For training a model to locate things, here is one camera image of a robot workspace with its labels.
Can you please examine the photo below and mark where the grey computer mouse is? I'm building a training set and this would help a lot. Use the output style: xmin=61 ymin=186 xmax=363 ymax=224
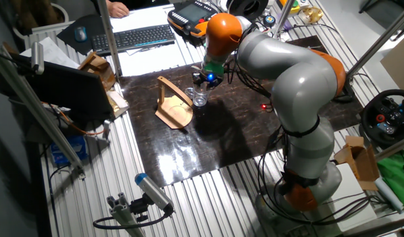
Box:
xmin=74 ymin=26 xmax=88 ymax=43

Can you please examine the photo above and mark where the black mouse pad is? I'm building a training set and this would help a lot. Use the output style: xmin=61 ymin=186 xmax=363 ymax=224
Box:
xmin=56 ymin=14 xmax=108 ymax=56

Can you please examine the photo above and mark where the clear glass cup with handle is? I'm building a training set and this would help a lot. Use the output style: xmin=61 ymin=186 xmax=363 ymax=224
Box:
xmin=184 ymin=84 xmax=211 ymax=108

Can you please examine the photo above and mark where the gold glass ornament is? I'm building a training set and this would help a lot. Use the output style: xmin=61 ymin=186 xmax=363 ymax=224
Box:
xmin=299 ymin=6 xmax=324 ymax=26

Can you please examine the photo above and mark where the person in black top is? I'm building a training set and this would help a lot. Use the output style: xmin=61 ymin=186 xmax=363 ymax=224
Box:
xmin=89 ymin=0 xmax=170 ymax=11

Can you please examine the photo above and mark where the black monitor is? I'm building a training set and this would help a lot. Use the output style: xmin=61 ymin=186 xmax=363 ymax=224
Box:
xmin=7 ymin=52 xmax=114 ymax=123

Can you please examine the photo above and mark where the white paper sheet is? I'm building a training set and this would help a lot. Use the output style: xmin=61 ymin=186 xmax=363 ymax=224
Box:
xmin=19 ymin=36 xmax=81 ymax=70

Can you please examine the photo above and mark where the open cardboard box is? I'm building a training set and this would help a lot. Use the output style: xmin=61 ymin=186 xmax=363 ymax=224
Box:
xmin=333 ymin=135 xmax=381 ymax=192

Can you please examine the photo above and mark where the orange and black teach pendant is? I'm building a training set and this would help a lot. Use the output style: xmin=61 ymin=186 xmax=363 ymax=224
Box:
xmin=166 ymin=0 xmax=219 ymax=39

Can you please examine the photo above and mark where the white roll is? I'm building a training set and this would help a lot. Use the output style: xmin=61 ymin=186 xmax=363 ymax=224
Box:
xmin=374 ymin=177 xmax=404 ymax=214

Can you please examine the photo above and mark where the person's bare hand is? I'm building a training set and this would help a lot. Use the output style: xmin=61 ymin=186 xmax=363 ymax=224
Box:
xmin=105 ymin=0 xmax=130 ymax=18

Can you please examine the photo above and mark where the brown cardboard sheet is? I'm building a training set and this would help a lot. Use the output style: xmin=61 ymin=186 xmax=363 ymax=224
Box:
xmin=380 ymin=31 xmax=404 ymax=93

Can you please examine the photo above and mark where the black racing steering wheel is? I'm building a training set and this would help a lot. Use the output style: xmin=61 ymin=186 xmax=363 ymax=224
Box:
xmin=359 ymin=88 xmax=404 ymax=149

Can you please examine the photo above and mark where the small brown box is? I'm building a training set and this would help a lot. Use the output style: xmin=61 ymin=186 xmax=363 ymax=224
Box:
xmin=77 ymin=51 xmax=116 ymax=92

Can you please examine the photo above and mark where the wooden cup rack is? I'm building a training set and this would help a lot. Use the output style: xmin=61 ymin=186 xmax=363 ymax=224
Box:
xmin=155 ymin=75 xmax=194 ymax=130

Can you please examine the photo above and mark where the black filament spool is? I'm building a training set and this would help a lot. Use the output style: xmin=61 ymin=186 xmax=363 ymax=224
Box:
xmin=225 ymin=0 xmax=270 ymax=22

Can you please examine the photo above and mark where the orange cable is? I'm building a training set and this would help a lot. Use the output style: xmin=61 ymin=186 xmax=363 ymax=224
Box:
xmin=40 ymin=101 xmax=106 ymax=136

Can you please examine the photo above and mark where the white board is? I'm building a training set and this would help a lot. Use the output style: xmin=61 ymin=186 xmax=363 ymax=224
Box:
xmin=315 ymin=163 xmax=378 ymax=233

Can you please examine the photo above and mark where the grey camera with blue end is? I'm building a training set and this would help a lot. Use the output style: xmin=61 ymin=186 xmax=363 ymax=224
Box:
xmin=134 ymin=172 xmax=175 ymax=215

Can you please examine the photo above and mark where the white desk pad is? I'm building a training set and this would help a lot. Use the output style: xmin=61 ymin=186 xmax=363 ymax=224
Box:
xmin=109 ymin=5 xmax=191 ymax=77

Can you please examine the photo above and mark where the black camera cable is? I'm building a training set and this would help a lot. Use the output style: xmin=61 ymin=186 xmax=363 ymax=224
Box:
xmin=92 ymin=210 xmax=173 ymax=230

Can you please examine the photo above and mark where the short aluminium profile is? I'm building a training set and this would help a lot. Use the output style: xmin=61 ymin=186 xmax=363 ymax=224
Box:
xmin=106 ymin=192 xmax=147 ymax=237

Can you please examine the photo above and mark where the green cloth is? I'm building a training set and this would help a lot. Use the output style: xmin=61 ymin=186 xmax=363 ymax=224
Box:
xmin=376 ymin=149 xmax=404 ymax=211

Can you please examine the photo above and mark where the aluminium frame pole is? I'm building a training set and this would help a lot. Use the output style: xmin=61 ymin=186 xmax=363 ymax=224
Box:
xmin=374 ymin=134 xmax=404 ymax=162
xmin=346 ymin=1 xmax=404 ymax=80
xmin=274 ymin=0 xmax=295 ymax=36
xmin=96 ymin=0 xmax=123 ymax=78
xmin=0 ymin=45 xmax=86 ymax=178

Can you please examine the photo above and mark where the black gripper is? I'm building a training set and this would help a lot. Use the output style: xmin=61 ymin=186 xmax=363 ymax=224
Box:
xmin=191 ymin=71 xmax=224 ymax=93

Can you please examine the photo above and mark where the black computer keyboard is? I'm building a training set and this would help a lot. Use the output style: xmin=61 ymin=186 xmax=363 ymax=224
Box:
xmin=91 ymin=24 xmax=176 ymax=57

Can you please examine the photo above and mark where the small metal bracket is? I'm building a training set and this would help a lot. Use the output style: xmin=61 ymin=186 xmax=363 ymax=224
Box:
xmin=103 ymin=118 xmax=113 ymax=141

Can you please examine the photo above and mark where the dark marble pattern mat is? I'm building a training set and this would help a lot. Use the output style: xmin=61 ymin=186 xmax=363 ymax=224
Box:
xmin=118 ymin=34 xmax=365 ymax=188

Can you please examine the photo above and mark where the blue box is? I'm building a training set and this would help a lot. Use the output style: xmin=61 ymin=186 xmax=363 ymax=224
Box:
xmin=50 ymin=134 xmax=88 ymax=165

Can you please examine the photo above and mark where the white and gold packet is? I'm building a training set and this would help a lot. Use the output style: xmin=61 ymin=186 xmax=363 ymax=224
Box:
xmin=106 ymin=90 xmax=130 ymax=119

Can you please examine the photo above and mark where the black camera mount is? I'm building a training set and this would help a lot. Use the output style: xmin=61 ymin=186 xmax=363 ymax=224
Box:
xmin=129 ymin=194 xmax=150 ymax=223

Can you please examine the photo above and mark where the black clamp with metal bar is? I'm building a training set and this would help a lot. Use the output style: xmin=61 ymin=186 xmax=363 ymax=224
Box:
xmin=335 ymin=78 xmax=356 ymax=103

